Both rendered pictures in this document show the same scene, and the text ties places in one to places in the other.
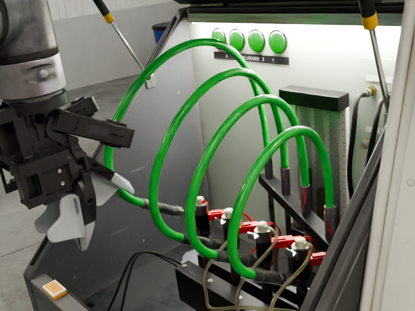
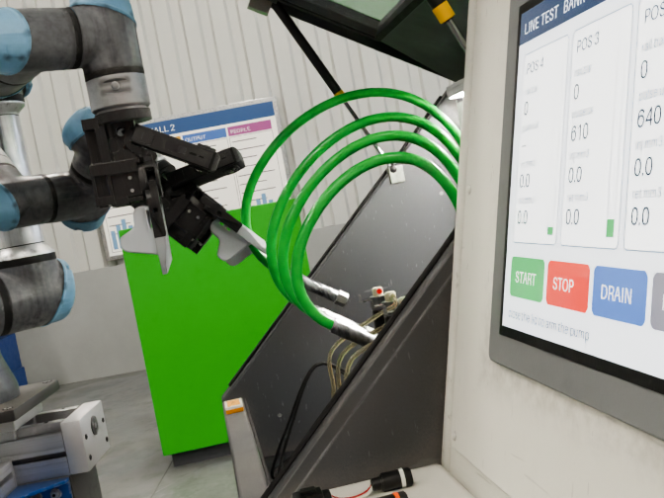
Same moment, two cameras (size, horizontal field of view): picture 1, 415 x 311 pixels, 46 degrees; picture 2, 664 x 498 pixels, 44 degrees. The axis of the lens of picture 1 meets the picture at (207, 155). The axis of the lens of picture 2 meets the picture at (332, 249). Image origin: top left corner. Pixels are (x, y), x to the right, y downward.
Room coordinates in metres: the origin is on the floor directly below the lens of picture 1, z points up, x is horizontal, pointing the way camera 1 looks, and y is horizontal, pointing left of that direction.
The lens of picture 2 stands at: (-0.26, -0.56, 1.29)
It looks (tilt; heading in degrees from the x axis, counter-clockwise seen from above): 4 degrees down; 31
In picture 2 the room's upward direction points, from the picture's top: 10 degrees counter-clockwise
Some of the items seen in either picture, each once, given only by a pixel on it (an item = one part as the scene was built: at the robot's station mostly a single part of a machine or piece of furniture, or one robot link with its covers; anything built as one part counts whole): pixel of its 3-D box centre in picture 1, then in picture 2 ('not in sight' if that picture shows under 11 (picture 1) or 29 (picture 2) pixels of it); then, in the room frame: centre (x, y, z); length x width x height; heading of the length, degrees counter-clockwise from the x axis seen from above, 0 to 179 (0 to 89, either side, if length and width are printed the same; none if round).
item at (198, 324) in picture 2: not in sight; (230, 323); (3.56, 2.47, 0.65); 0.95 x 0.86 x 1.30; 128
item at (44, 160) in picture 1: (40, 147); (125, 160); (0.54, 0.19, 1.38); 0.09 x 0.08 x 0.12; 130
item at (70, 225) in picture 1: (69, 228); (143, 241); (0.53, 0.18, 1.27); 0.06 x 0.03 x 0.09; 130
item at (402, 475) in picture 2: not in sight; (353, 488); (0.44, -0.12, 0.99); 0.12 x 0.02 x 0.02; 128
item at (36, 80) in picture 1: (30, 78); (119, 97); (0.55, 0.19, 1.46); 0.08 x 0.08 x 0.05
